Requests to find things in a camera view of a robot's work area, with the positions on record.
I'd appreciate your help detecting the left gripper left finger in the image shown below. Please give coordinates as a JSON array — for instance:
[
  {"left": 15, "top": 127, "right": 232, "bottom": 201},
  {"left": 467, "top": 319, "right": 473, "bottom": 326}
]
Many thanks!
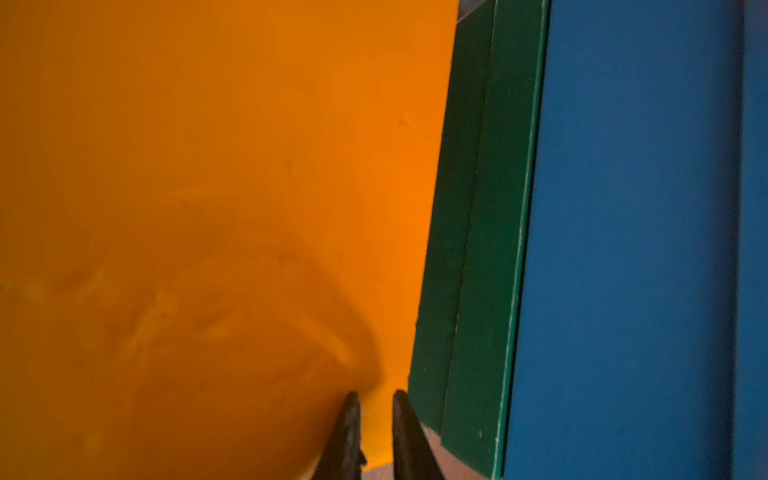
[{"left": 311, "top": 391, "right": 366, "bottom": 480}]

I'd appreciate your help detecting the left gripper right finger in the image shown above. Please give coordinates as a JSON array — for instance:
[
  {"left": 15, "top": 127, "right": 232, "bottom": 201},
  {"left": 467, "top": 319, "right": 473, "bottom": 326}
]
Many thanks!
[{"left": 392, "top": 390, "right": 445, "bottom": 480}]

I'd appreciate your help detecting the blue shoebox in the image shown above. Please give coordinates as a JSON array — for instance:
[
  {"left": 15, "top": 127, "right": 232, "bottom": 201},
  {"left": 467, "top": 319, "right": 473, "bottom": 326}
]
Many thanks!
[{"left": 505, "top": 1, "right": 767, "bottom": 479}]

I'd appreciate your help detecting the orange shoebox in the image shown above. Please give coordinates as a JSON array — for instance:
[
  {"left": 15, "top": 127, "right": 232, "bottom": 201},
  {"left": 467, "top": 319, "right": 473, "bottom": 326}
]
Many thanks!
[{"left": 1, "top": 1, "right": 458, "bottom": 479}]

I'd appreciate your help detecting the green shoebox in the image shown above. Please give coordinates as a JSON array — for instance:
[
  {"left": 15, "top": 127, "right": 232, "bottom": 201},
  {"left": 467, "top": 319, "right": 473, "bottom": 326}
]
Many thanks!
[{"left": 408, "top": 1, "right": 550, "bottom": 479}]

